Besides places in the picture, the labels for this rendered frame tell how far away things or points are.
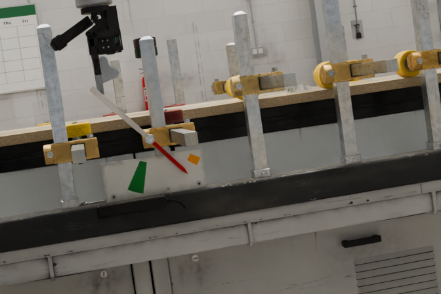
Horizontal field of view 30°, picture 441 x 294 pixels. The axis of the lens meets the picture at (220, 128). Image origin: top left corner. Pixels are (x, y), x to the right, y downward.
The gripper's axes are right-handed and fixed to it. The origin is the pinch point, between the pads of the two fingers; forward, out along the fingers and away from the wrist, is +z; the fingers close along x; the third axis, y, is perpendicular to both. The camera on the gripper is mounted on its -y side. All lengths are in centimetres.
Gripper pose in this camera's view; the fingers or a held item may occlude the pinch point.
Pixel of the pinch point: (98, 89)
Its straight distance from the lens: 204.2
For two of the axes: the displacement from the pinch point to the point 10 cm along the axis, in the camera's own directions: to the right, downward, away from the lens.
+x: -1.7, -0.4, 9.8
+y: 9.7, -1.5, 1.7
